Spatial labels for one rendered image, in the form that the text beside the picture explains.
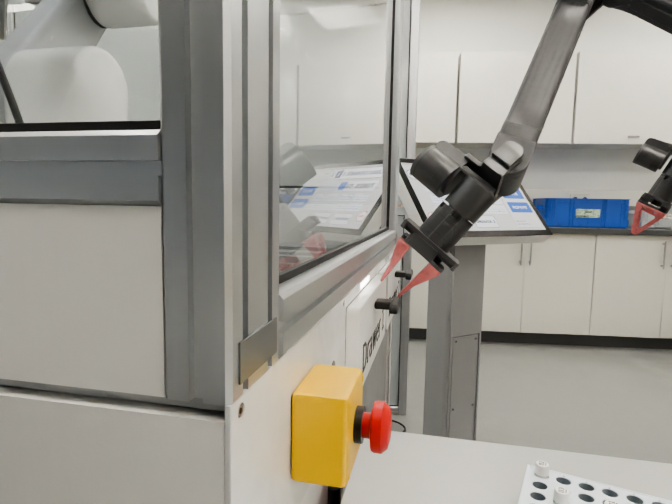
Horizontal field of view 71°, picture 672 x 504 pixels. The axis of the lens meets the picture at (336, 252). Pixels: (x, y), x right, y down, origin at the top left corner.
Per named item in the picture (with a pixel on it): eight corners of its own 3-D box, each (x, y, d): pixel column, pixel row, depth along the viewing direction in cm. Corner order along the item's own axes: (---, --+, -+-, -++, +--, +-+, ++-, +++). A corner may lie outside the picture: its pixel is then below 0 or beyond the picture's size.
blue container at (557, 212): (604, 226, 397) (606, 199, 395) (630, 228, 356) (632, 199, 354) (529, 224, 402) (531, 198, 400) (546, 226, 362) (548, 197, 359)
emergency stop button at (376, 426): (392, 439, 40) (394, 394, 40) (388, 465, 36) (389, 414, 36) (357, 435, 41) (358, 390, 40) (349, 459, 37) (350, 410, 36)
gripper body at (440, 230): (401, 226, 76) (433, 190, 74) (450, 269, 75) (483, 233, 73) (397, 228, 70) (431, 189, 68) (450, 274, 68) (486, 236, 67)
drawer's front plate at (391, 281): (399, 300, 117) (400, 255, 115) (386, 330, 88) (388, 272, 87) (392, 300, 117) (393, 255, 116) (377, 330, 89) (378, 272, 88)
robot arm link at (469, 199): (498, 189, 65) (504, 197, 70) (461, 159, 68) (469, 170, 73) (464, 227, 67) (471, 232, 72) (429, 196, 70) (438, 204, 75)
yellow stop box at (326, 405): (368, 445, 42) (370, 367, 42) (354, 492, 35) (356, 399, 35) (313, 438, 43) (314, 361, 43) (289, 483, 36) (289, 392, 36)
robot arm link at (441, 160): (530, 150, 66) (517, 183, 74) (468, 105, 71) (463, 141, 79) (469, 202, 64) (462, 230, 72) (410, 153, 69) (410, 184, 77)
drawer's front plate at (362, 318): (384, 334, 86) (386, 274, 85) (358, 398, 58) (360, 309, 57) (375, 333, 86) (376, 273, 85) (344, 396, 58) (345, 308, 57)
